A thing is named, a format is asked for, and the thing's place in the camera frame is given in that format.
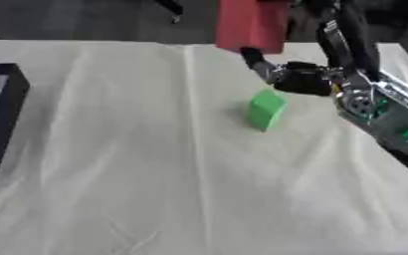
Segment black chair leg with caster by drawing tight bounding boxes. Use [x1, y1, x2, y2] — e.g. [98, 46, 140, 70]
[153, 0, 187, 24]

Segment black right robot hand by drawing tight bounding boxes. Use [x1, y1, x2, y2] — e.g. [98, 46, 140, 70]
[239, 46, 342, 98]

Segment person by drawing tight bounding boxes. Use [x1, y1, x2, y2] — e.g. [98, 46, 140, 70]
[214, 0, 294, 55]

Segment green rectangular block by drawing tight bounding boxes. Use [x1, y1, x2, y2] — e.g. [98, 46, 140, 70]
[244, 88, 290, 132]

